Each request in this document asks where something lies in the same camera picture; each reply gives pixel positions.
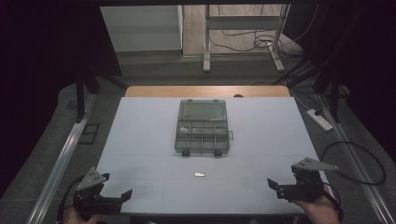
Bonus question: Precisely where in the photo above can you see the aluminium rail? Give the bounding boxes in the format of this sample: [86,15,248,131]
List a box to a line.
[25,92,98,224]
[316,92,396,224]

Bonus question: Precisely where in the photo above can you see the white table cover board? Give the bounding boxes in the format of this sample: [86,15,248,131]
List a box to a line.
[96,96,331,216]

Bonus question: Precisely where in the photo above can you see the clear plastic compartment box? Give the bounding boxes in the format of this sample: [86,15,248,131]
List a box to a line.
[174,98,234,158]

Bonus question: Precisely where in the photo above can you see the white power strip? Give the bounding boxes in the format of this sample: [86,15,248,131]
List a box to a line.
[305,108,334,133]

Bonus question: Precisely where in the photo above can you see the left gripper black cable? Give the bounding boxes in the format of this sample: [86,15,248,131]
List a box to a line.
[56,175,86,223]

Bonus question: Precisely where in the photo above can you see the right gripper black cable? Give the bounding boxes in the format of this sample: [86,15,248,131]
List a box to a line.
[321,181,345,223]

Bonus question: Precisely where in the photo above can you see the tangled black floor cables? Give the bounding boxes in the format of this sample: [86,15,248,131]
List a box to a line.
[207,4,320,60]

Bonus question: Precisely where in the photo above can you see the white desk frame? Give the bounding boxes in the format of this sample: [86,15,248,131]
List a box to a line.
[203,4,291,74]

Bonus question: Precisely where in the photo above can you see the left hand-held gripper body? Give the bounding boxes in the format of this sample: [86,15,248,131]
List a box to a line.
[73,167,124,218]

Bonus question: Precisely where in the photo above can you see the black looped cable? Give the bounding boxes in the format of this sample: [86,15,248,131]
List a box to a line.
[320,141,388,187]

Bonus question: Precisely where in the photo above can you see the person's right hand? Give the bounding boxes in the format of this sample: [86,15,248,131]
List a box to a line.
[291,185,341,224]

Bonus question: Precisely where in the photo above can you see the white cabinet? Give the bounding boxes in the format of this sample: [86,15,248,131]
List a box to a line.
[99,5,184,53]

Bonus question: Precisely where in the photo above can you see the black floor socket frame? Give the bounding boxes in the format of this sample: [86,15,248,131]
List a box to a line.
[78,122,101,146]

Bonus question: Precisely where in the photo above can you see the person's left hand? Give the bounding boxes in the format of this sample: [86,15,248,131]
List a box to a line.
[64,204,104,224]

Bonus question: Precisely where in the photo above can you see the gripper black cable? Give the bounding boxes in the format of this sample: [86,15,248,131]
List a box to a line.
[56,175,86,223]
[321,181,345,223]

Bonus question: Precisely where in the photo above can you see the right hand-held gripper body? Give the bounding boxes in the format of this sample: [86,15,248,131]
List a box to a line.
[276,156,339,203]

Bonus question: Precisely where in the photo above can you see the black metal stand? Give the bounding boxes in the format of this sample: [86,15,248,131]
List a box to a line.
[272,6,368,123]
[75,60,128,123]

